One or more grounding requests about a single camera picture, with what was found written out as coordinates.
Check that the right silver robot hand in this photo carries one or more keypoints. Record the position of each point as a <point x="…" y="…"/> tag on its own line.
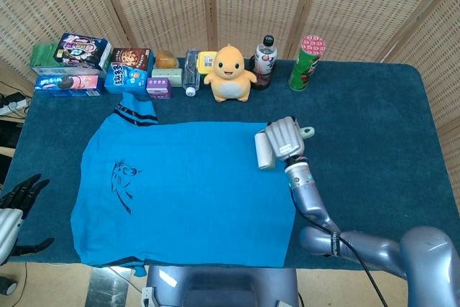
<point x="285" y="138"/>

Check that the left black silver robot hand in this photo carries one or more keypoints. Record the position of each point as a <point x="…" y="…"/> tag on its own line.
<point x="10" y="220"/>

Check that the pale green lint roller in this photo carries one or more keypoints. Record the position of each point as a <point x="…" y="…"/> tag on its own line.
<point x="263" y="150"/>

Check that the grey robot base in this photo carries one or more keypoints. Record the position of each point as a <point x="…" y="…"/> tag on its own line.
<point x="223" y="287"/>

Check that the green chips can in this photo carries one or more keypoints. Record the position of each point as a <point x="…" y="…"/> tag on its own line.
<point x="303" y="69"/>

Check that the dark blue table mat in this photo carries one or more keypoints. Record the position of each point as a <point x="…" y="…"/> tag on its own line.
<point x="359" y="105"/>

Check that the orange plush toy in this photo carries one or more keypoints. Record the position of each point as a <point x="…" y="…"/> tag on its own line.
<point x="230" y="77"/>

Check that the drink bottle with black cap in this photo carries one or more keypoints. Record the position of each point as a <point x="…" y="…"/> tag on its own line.
<point x="266" y="55"/>

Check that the green box with yellow lid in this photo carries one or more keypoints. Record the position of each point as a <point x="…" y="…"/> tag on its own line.
<point x="206" y="62"/>

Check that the white power strip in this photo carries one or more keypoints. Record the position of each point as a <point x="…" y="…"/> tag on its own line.
<point x="12" y="107"/>

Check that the clear plastic water bottle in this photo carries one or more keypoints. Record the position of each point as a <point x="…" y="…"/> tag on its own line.
<point x="191" y="73"/>

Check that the blue cat print t-shirt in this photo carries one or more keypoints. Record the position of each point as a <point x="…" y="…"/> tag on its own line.
<point x="179" y="195"/>

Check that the pale green box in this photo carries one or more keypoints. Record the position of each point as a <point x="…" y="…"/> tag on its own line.
<point x="174" y="77"/>

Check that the small purple box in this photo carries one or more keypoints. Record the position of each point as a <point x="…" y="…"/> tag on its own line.
<point x="158" y="87"/>

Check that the woven folding screen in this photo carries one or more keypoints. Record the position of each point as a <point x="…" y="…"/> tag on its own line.
<point x="251" y="5"/>

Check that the orange ball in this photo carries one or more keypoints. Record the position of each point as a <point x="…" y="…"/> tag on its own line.
<point x="166" y="59"/>

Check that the pink and blue cookie box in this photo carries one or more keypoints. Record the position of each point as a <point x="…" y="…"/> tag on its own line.
<point x="68" y="86"/>

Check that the green and white box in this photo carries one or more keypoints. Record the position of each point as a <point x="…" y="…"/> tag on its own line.
<point x="41" y="60"/>

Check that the brown cookie box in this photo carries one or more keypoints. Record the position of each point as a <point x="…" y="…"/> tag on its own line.
<point x="133" y="57"/>

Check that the black and purple snack box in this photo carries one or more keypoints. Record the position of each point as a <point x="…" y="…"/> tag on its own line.
<point x="82" y="50"/>

